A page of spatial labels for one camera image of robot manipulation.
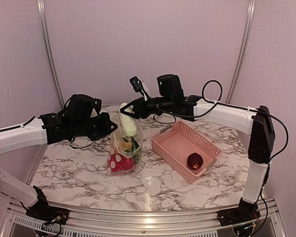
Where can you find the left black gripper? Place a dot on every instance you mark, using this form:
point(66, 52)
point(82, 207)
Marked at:
point(106, 127)

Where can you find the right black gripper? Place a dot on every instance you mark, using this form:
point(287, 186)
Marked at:
point(141, 111)

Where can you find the white knitted radish front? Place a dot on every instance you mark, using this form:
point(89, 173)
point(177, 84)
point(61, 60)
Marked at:
point(128, 125)

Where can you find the peach knitted fruit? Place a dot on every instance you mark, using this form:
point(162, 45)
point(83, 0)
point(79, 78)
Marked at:
point(125, 146)

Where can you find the clear polka dot zip bag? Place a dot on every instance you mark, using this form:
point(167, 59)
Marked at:
point(125, 152)

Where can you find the white knitted radish with leaves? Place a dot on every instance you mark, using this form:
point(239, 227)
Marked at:
point(136, 151)

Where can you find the pink plastic basket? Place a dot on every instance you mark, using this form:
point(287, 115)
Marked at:
point(177, 141)

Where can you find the dark maroon knitted beet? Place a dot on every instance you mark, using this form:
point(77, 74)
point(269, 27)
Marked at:
point(195, 161)

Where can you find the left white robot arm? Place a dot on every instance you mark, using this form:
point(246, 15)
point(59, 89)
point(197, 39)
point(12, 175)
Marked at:
point(81, 116)

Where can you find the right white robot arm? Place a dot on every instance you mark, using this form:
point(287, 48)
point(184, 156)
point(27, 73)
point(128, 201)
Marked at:
point(256, 123)

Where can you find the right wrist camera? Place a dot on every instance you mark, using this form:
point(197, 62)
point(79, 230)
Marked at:
point(140, 86)

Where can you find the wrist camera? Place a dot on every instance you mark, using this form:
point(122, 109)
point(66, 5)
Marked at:
point(140, 86)
point(96, 105)

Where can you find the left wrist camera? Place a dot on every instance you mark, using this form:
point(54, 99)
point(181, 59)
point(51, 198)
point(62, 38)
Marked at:
point(96, 105)

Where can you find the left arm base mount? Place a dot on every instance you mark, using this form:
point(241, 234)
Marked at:
point(43, 211)

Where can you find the front aluminium table rail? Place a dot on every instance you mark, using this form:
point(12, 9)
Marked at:
point(91, 222)

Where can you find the left aluminium frame post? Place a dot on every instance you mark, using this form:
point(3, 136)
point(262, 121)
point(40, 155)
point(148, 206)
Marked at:
point(48, 50)

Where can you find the aluminium frame post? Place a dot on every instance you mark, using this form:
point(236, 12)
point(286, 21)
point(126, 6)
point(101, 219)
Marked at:
point(243, 49)
point(48, 50)

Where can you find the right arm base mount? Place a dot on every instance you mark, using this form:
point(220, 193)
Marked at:
point(245, 211)

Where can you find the right aluminium frame post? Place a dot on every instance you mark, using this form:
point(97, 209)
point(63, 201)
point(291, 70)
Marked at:
point(243, 49)

